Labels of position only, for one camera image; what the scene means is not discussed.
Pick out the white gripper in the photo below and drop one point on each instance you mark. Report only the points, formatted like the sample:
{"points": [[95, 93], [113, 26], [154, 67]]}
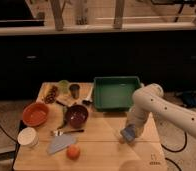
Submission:
{"points": [[134, 129]]}

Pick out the blue sponge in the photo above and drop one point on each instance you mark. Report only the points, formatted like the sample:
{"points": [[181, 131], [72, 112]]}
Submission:
{"points": [[128, 133]]}

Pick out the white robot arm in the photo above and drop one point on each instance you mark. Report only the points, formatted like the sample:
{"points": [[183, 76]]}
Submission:
{"points": [[149, 99]]}

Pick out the green plastic tray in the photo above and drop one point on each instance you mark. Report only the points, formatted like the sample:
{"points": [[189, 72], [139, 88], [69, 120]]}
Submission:
{"points": [[114, 93]]}

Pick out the dark blue floor object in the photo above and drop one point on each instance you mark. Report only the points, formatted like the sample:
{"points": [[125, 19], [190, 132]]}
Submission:
{"points": [[189, 99]]}

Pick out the dark red bowl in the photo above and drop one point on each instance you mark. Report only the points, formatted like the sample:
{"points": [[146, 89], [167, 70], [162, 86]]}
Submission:
{"points": [[76, 116]]}

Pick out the dark metal cup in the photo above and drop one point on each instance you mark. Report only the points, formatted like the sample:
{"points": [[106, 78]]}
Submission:
{"points": [[75, 90]]}

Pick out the orange fruit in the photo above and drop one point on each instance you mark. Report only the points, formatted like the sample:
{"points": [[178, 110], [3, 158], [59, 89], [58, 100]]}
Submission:
{"points": [[73, 152]]}

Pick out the wooden cutting board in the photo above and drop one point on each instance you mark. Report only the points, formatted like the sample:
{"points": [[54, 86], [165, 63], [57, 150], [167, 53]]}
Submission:
{"points": [[66, 100]]}

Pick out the green cup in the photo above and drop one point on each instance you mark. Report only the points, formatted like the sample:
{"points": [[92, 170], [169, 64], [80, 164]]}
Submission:
{"points": [[64, 86]]}

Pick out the light blue cloth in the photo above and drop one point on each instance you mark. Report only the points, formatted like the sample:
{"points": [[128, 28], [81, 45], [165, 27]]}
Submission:
{"points": [[59, 143]]}

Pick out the bunch of dark grapes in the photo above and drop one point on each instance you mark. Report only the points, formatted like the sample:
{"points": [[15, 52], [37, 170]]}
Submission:
{"points": [[51, 95]]}

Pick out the orange bowl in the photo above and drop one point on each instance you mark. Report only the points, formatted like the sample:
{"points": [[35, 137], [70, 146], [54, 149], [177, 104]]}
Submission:
{"points": [[35, 114]]}

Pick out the white cup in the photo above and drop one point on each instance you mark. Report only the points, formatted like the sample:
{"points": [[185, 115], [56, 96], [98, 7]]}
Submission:
{"points": [[28, 137]]}

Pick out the white handled brush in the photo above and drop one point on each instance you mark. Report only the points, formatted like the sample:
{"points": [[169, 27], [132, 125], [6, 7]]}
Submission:
{"points": [[88, 99]]}

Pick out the metal fork dark handle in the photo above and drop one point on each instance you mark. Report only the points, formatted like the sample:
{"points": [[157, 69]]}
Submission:
{"points": [[59, 133]]}

